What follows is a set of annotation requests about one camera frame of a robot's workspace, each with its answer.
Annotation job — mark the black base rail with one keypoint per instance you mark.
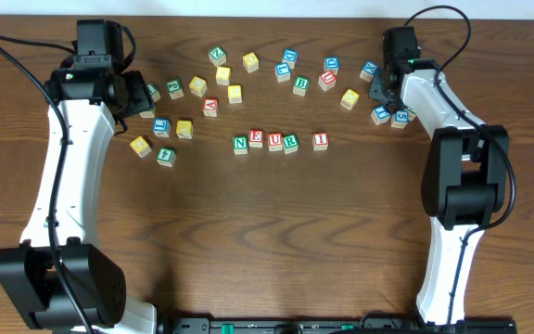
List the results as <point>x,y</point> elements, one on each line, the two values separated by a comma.
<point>376,324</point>

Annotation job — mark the yellow block beside L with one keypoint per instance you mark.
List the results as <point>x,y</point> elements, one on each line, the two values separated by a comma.
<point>184,129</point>

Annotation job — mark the blue X block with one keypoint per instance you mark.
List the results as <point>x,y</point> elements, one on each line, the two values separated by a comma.
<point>368,71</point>

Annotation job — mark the blue D block left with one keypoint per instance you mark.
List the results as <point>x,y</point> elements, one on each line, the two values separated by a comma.
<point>290,57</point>

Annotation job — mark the green Z block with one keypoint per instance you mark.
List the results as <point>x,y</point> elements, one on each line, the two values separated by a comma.
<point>217,56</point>

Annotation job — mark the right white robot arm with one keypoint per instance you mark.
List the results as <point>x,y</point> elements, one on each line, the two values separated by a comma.
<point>464,179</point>

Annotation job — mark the green 4 block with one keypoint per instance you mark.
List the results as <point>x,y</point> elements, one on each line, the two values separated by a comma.
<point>166,157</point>

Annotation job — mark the yellow S block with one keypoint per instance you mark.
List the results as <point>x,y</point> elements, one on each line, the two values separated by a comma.
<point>223,75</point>

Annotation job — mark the red I block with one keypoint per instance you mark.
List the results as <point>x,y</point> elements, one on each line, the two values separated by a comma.
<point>320,141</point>

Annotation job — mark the green R block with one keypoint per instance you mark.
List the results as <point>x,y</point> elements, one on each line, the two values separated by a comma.
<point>290,143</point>

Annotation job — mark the blue L block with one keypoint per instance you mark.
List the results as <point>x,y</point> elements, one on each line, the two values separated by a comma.
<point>161,127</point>

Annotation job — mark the green 7 block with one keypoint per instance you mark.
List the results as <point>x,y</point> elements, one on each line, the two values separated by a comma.
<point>154,92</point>

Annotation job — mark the red E block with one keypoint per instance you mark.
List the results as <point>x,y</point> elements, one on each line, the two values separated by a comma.
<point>255,138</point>

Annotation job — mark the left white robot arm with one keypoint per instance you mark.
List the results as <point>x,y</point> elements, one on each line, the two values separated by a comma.
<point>57,277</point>

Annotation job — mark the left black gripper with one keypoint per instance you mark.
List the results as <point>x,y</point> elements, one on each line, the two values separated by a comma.
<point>138,93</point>

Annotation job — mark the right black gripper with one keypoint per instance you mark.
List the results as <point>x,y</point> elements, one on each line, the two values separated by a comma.
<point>383,86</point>

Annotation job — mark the yellow C block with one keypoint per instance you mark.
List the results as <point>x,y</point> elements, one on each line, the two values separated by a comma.
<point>141,146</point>

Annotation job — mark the green N block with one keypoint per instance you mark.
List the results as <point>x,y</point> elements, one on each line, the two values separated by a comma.
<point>240,144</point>

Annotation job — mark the blue d block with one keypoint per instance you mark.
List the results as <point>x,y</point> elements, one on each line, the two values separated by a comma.
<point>290,57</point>
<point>331,64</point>

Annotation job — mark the green V block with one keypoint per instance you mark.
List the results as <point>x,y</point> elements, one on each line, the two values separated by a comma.
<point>148,114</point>

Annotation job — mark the green B block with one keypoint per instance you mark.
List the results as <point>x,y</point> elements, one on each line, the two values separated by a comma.
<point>301,85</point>

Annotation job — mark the blue T block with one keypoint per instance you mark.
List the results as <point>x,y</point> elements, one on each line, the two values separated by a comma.
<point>380,115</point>

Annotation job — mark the yellow O block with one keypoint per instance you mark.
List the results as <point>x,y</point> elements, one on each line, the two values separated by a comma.
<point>198,86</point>

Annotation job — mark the blue 5 block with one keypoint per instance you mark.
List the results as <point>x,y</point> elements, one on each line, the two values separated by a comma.
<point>400,119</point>

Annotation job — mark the blue D block right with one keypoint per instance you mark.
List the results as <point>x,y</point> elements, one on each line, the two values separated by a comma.
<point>331,64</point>

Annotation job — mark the red u block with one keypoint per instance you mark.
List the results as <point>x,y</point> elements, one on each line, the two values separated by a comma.
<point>327,80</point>
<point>275,142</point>

